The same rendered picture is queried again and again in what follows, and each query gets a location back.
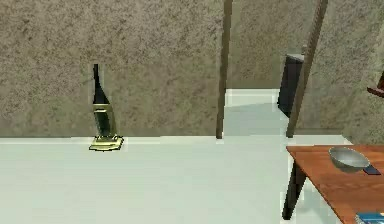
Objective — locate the yellow and black vacuum cleaner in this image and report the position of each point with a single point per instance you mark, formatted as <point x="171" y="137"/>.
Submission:
<point x="104" y="120"/>

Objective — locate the wooden table with black legs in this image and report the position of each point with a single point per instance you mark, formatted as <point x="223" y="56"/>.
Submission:
<point x="336" y="186"/>

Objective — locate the grey metal bowl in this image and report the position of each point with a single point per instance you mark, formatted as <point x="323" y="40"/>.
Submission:
<point x="348" y="160"/>

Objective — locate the dark red wooden shelf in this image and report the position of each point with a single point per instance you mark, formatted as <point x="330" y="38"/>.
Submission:
<point x="378" y="88"/>

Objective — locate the small dark blue phone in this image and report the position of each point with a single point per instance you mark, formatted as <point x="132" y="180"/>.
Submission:
<point x="372" y="170"/>

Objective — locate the blue book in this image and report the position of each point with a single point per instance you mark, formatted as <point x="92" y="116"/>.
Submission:
<point x="370" y="218"/>

